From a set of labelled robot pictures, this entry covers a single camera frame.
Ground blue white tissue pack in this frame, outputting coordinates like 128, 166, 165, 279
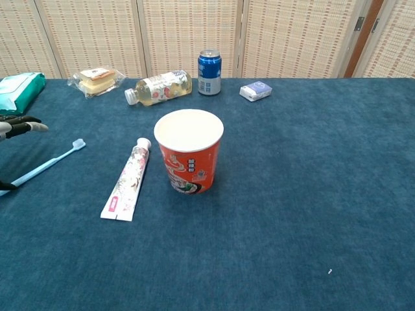
239, 80, 273, 102

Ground woven bamboo folding screen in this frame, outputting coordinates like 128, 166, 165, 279
0, 0, 415, 79

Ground red paper noodle cup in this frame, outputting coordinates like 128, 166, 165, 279
153, 109, 225, 195

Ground plastic wrapped sandwich cake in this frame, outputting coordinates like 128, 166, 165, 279
67, 67, 126, 99

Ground blue drink can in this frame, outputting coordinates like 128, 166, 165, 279
197, 49, 222, 96

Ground green wet wipes pack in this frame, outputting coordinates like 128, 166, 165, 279
0, 72, 47, 118

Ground light blue toothbrush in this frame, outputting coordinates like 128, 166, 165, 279
0, 138, 87, 197

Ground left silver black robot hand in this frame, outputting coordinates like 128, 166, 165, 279
0, 113, 49, 192

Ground blue table cloth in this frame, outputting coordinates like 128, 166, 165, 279
0, 77, 415, 311

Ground floral label tea bottle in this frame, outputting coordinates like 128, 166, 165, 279
124, 69, 193, 107

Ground brown wooden post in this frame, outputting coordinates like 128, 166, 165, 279
343, 0, 385, 78

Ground floral white toothpaste tube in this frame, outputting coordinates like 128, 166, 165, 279
100, 137, 152, 222

